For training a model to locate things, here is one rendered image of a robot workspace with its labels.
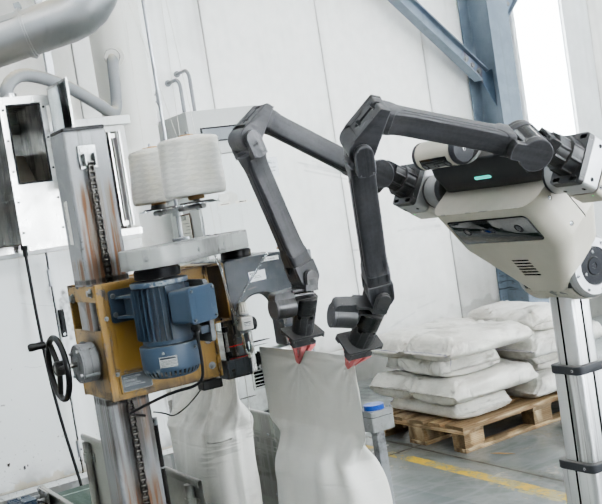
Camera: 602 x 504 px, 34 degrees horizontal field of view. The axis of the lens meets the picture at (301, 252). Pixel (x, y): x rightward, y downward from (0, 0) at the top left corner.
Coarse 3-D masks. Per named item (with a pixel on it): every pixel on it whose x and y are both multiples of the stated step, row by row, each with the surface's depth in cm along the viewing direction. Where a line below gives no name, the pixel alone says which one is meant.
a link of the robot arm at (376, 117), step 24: (360, 120) 201; (384, 120) 198; (408, 120) 201; (432, 120) 202; (456, 120) 205; (360, 144) 199; (456, 144) 207; (480, 144) 208; (504, 144) 209; (528, 144) 207; (528, 168) 211
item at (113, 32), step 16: (128, 0) 588; (112, 16) 582; (128, 16) 587; (96, 32) 585; (112, 32) 583; (128, 32) 586; (96, 48) 587; (128, 48) 586; (144, 48) 598; (96, 64) 590; (128, 64) 585; (144, 64) 594; (96, 80) 595; (128, 80) 585; (144, 80) 592; (128, 96) 585; (144, 96) 591
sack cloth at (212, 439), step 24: (192, 384) 325; (192, 408) 318; (216, 408) 305; (240, 408) 302; (192, 432) 311; (216, 432) 303; (240, 432) 306; (192, 456) 311; (216, 456) 304; (240, 456) 306; (216, 480) 305; (240, 480) 306
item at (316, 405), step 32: (288, 352) 267; (320, 352) 253; (288, 384) 270; (320, 384) 255; (352, 384) 240; (288, 416) 273; (320, 416) 258; (352, 416) 242; (288, 448) 265; (320, 448) 254; (352, 448) 243; (288, 480) 263; (320, 480) 247; (352, 480) 242; (384, 480) 246
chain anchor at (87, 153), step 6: (78, 150) 262; (84, 150) 263; (90, 150) 264; (78, 156) 262; (84, 156) 261; (90, 156) 264; (96, 156) 265; (84, 162) 262; (90, 162) 263; (96, 162) 263; (84, 168) 263
